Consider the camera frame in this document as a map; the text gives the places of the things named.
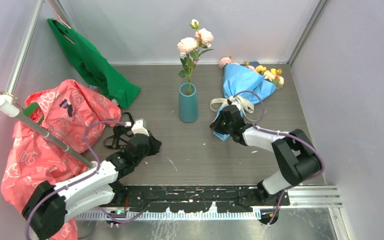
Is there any cream printed ribbon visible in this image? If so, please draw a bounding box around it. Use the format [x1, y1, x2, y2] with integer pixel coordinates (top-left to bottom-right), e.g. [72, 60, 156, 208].
[209, 95, 258, 123]

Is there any blue paper bouquet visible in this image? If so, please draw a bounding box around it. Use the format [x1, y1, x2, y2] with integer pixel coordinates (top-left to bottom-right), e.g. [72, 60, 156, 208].
[212, 56, 285, 142]

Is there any teal ceramic vase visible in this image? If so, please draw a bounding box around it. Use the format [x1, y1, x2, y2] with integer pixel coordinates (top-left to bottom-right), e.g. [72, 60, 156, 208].
[178, 83, 199, 123]

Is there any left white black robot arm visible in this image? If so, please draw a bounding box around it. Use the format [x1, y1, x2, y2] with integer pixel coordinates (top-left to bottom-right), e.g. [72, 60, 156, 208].
[22, 132, 162, 240]

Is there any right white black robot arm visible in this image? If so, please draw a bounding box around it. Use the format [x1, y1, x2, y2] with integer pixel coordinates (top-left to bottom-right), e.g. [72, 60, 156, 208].
[209, 105, 323, 206]

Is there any green cloth bag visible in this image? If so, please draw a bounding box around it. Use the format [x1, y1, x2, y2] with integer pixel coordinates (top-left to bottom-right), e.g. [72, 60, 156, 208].
[47, 18, 141, 109]

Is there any pink printed raincoat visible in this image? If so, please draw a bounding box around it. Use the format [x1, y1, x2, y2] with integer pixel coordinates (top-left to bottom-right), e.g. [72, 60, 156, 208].
[0, 79, 123, 240]

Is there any pink rose stem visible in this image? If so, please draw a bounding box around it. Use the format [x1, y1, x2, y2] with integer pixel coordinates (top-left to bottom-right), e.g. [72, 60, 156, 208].
[177, 19, 215, 95]

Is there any grey rod with white caps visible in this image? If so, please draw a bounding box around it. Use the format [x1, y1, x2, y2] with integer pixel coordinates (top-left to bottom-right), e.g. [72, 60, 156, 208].
[0, 95, 94, 168]

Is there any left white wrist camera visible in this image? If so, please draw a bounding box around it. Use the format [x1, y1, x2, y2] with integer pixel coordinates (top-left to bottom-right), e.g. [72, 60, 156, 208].
[131, 118, 150, 137]

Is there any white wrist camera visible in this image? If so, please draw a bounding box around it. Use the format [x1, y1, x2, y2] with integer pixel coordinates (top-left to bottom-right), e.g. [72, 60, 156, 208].
[131, 118, 150, 137]
[227, 96, 243, 111]

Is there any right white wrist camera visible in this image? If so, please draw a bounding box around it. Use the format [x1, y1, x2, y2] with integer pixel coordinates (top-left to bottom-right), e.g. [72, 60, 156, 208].
[227, 96, 243, 111]

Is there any black strap with lettering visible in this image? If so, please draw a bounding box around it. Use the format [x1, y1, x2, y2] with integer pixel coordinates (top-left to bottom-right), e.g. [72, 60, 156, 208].
[103, 111, 136, 151]

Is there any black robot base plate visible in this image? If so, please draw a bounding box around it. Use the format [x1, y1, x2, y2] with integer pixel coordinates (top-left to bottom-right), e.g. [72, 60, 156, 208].
[105, 185, 290, 213]

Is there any aluminium rail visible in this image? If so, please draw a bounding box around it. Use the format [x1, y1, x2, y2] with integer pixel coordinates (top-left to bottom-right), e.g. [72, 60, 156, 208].
[69, 185, 344, 221]

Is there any silver metal frame pole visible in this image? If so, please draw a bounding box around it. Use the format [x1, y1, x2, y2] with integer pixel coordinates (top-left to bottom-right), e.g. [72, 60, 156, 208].
[1, 0, 44, 97]

